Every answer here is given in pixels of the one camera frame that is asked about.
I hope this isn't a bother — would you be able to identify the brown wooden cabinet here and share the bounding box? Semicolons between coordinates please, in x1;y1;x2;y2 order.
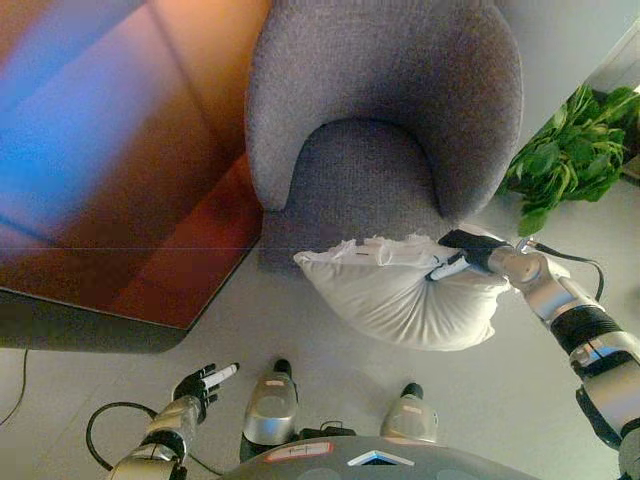
0;0;274;355

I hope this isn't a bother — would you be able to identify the green leafy houseplant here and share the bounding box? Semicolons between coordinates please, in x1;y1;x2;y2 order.
497;83;640;239

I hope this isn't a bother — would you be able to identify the grey fabric armchair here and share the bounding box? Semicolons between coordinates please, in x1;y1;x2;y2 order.
243;0;525;281

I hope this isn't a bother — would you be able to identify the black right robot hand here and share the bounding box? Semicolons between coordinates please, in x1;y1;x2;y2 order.
424;228;514;284

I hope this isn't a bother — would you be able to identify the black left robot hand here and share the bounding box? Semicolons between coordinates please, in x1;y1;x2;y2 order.
172;363;240;416

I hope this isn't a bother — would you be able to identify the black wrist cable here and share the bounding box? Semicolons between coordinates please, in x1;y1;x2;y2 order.
519;238;606;301
85;402;224;476

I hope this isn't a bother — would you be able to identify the grey robot torso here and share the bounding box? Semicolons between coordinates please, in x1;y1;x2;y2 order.
217;435;496;480

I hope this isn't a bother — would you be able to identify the thin black floor cable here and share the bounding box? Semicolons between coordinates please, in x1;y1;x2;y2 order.
0;349;29;426

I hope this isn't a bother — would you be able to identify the white throw pillow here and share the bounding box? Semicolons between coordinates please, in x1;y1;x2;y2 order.
292;232;516;352

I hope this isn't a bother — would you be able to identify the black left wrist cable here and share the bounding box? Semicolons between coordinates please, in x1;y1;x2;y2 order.
85;402;224;476

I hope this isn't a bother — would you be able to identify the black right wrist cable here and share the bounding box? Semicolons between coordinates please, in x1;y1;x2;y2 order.
519;238;606;301

